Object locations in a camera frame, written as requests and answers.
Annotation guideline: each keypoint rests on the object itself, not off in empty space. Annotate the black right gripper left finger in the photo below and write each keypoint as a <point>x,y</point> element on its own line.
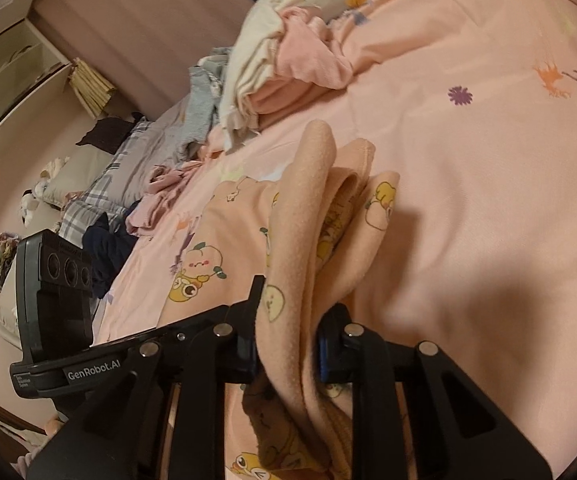
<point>196,359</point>

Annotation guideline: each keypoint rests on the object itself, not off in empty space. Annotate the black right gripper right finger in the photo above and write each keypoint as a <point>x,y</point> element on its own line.
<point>416,414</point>

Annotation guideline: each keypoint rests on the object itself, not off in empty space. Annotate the peach cartoon print pajama garment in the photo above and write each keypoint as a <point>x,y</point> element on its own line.
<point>312,235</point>

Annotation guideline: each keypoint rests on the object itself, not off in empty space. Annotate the person left hand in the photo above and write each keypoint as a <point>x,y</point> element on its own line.
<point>53,426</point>

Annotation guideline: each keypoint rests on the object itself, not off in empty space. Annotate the colourful woven basket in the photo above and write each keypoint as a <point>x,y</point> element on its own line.
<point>8,249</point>

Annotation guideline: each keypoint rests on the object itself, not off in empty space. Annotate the dark navy garment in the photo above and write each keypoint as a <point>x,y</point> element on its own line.
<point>109,249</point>

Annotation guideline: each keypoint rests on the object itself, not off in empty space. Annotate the black white plush toy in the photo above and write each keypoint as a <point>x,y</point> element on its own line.
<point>33,197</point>

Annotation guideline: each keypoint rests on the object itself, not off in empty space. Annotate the beige pillow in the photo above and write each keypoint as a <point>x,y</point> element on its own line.
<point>84,165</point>

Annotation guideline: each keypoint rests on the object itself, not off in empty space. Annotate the pink crumpled garment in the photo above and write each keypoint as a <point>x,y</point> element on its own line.
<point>163,186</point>

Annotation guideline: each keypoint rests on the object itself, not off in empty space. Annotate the dark brown cloth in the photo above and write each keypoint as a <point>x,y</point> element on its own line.
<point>109,133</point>

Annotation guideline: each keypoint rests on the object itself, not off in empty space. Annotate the grey plaid quilt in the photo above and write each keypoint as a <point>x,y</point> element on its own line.
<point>163,142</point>

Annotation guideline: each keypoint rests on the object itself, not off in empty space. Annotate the grey small garment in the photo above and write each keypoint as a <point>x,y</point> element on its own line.
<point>207,79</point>

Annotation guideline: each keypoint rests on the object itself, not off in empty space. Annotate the beige curtain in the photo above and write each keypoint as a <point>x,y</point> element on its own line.
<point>145,47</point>

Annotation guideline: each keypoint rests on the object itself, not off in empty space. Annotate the pink folded garment stack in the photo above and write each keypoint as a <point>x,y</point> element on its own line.
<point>309,62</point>

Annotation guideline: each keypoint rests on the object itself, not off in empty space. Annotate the pink printed bed sheet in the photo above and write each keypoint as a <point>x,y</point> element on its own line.
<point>473,105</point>

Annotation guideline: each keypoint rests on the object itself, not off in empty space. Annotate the white wall shelf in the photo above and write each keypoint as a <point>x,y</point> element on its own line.
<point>29,62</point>

